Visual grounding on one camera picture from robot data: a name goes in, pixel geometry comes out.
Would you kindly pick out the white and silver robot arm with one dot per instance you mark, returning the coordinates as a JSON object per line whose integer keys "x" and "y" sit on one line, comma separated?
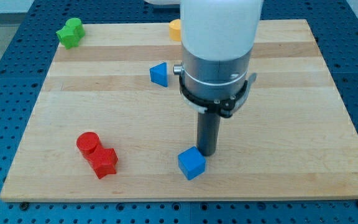
{"x": 217, "y": 39}

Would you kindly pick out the green star block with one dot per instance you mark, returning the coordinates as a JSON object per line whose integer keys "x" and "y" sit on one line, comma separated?
{"x": 68, "y": 37}

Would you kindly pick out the blue triangle block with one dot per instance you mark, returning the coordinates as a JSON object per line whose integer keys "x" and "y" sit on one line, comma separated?
{"x": 159, "y": 75}

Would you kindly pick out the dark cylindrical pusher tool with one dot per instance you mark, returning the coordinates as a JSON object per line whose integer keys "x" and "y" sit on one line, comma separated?
{"x": 207, "y": 133}

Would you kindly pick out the wooden board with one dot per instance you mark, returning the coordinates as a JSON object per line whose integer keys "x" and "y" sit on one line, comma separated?
{"x": 292, "y": 140}

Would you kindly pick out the blue cube block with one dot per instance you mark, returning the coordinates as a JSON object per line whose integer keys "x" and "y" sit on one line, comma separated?
{"x": 191, "y": 163}

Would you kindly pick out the yellow cylinder block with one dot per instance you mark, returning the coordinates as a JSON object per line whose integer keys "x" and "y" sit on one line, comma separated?
{"x": 174, "y": 30}

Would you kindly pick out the red star block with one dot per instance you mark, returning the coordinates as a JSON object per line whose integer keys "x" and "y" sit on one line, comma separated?
{"x": 103, "y": 161}

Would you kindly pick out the blue perforated table plate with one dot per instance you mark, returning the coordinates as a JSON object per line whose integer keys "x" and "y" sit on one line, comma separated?
{"x": 24, "y": 65}

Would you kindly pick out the red cylinder block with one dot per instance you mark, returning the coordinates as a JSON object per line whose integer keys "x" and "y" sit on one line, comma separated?
{"x": 87, "y": 143}

